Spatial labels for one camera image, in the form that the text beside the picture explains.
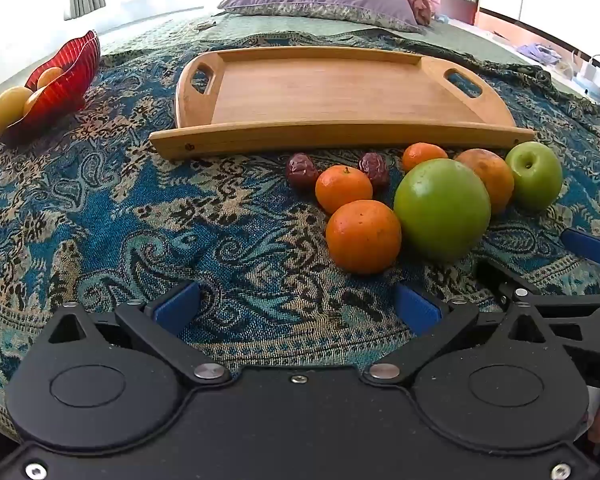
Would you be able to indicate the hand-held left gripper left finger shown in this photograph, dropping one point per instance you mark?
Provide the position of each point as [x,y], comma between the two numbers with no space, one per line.
[174,306]

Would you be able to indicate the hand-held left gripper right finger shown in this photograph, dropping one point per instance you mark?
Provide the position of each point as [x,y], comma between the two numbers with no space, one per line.
[416,309]

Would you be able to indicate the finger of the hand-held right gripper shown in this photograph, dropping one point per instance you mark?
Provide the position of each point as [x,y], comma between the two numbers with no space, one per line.
[505,277]
[591,248]

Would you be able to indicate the small green apple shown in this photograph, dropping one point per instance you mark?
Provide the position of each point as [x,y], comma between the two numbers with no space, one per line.
[534,176]

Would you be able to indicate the large green apple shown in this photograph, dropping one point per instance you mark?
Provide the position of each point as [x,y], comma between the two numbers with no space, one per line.
[442,209]

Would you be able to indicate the brownish orange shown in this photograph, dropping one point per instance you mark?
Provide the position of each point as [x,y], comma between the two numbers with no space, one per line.
[490,177]

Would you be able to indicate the mandarin with stem mark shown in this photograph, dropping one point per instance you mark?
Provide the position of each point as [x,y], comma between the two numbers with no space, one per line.
[343,190]

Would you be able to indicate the red date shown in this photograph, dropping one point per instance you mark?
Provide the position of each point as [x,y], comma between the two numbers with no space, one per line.
[300,170]
[375,167]

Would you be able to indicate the large bright orange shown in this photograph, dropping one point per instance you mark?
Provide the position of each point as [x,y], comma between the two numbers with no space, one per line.
[364,236]

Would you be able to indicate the blue paisley blanket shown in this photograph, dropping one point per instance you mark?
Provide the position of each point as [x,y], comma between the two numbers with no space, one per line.
[130,220]

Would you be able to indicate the small mandarin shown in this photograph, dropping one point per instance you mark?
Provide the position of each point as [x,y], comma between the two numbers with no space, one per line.
[422,154]

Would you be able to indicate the white paper bag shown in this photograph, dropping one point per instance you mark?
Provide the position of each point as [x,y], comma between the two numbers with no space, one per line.
[597,75]

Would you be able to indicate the blue crumpled cloth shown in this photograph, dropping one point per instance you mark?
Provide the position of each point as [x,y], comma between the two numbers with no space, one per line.
[539,53]

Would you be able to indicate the green quilted bedspread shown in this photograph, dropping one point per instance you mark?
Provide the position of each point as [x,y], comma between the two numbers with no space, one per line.
[450,40]

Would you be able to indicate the small yellow-orange fruit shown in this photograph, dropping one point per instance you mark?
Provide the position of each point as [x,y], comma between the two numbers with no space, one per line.
[32,103]
[48,76]

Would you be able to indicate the red ribbed glass bowl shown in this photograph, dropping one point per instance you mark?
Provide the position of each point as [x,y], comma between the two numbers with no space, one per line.
[62,82]

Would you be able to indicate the large yellow fruit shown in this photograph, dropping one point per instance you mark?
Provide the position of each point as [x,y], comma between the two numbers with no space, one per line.
[10,108]

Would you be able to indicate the red wooden furniture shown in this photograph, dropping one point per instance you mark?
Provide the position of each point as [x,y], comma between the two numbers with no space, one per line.
[457,9]

